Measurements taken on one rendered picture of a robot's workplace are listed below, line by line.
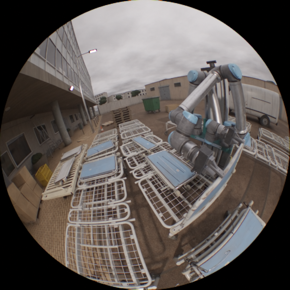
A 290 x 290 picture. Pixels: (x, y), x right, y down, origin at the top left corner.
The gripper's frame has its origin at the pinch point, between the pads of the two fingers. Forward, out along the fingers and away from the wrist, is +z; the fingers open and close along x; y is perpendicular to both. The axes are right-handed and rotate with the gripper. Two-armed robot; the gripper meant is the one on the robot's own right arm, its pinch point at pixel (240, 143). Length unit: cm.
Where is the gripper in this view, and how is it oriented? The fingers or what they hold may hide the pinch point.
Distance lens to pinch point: 79.8
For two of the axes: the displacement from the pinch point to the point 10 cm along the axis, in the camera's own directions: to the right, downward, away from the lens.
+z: 4.4, 5.1, -7.4
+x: 1.1, 7.8, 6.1
